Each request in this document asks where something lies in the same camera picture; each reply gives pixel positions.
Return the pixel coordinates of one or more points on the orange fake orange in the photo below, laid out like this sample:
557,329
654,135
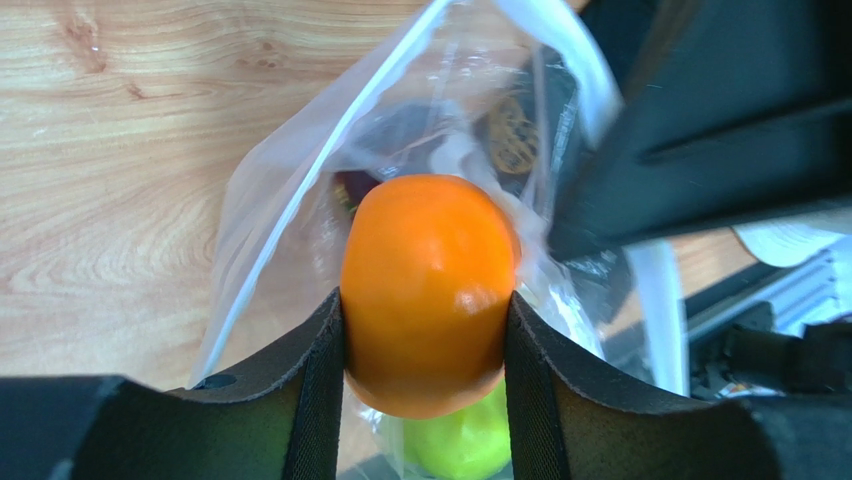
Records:
428,272

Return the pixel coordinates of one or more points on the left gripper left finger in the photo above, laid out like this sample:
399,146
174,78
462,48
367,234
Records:
274,415

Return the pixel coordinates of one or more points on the clear zip top bag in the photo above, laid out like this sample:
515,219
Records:
510,95

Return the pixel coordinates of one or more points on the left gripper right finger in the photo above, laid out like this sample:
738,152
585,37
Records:
574,416

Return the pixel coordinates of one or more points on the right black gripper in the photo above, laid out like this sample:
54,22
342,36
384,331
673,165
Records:
735,112

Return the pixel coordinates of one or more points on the green fake apple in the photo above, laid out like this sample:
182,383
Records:
471,443

